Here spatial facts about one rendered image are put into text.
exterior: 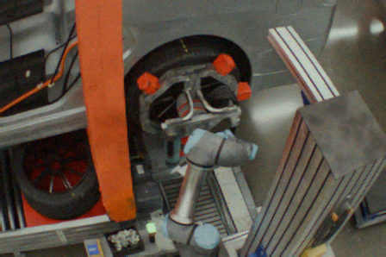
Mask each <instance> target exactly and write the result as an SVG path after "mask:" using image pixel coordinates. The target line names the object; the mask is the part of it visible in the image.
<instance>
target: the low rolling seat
mask: <svg viewBox="0 0 386 257"><path fill-rule="evenodd" d="M354 213H355V216H356V220H357V221H356V222H354V223H353V225H352V226H353V228H356V229H361V228H362V227H365V226H369V225H372V224H374V223H379V222H382V221H384V220H386V168H384V169H382V171H381V172H380V173H379V175H378V177H377V179H376V180H375V181H374V183H373V185H372V186H371V188H370V189H369V190H368V192H367V193H366V195H365V197H364V198H363V200H362V201H361V203H360V204H359V206H358V207H357V208H356V209H355V210H354Z"/></svg>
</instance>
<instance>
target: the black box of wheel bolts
mask: <svg viewBox="0 0 386 257"><path fill-rule="evenodd" d="M103 233H104V236H105V239H106V242H107V244H108V246H109V250H110V252H111V253H112V255H113V257H125V256H127V255H128V256H129V255H131V254H137V253H140V252H144V251H145V247H144V242H143V241H142V239H141V238H140V234H139V232H138V230H137V228H136V226H135V225H129V226H127V227H124V228H119V229H114V230H112V231H108V232H103Z"/></svg>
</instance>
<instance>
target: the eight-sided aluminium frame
mask: <svg viewBox="0 0 386 257"><path fill-rule="evenodd" d="M207 76H211V77H213V78H215V79H217V80H219V81H220V82H222V83H223V84H225V85H227V86H228V87H229V88H230V89H231V90H232V91H234V93H235V95H236V97H237V90H238V86H239V85H238V83H237V81H236V79H235V77H234V76H232V75H230V74H227V75H226V76H224V75H221V74H219V73H217V70H216V68H215V64H214V63H210V62H204V63H202V64H199V65H194V66H186V67H182V68H178V69H172V70H169V71H168V72H165V74H164V75H163V76H161V77H160V78H159V79H158V81H159V84H160V88H159V89H158V90H157V91H156V92H154V93H153V94H152V95H149V94H148V93H146V92H142V93H141V95H140V96H139V102H140V124H141V127H142V129H143V130H144V131H145V132H147V133H150V134H153V135H156V136H159V137H160V138H163V139H164V138H165V135H164V132H161V129H160V124H159V123H157V122H154V121H152V120H149V104H150V103H151V102H152V101H153V100H155V99H157V98H158V97H159V96H160V95H162V94H163V93H164V91H165V90H166V89H168V88H169V87H170V86H171V85H172V84H174V83H176V82H179V81H184V80H192V79H196V78H203V77H207ZM224 101H225V103H223V104H222V105H221V106H219V107H218V108H217V109H222V108H226V107H230V106H233V102H232V100H231V99H228V98H225V100H224ZM222 119H223V118H222ZM222 119H218V120H214V121H210V122H209V128H208V129H207V131H209V130H210V129H211V128H213V127H214V126H215V125H216V124H217V123H218V122H219V121H221V120H222ZM175 130H176V131H177V132H178V133H179V134H180V136H181V138H184V137H188V136H190V135H189V134H187V132H186V129H185V127H183V128H177V129H175Z"/></svg>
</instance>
